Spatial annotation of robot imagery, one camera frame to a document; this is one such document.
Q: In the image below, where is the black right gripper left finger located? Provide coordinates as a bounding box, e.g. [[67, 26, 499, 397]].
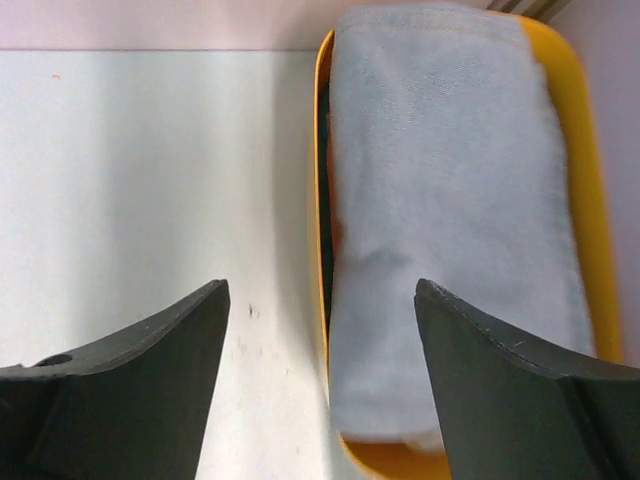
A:
[[1, 280, 230, 479]]

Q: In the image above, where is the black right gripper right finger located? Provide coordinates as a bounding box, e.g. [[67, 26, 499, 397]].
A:
[[415, 280, 639, 479]]

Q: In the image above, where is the grey garment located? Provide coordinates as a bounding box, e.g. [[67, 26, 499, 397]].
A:
[[329, 4, 595, 449]]

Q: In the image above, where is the yellow plastic basket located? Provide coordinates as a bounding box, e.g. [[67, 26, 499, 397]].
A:
[[306, 15, 623, 479]]

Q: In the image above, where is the teal garment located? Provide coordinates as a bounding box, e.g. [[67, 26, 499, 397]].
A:
[[317, 85, 334, 323]]

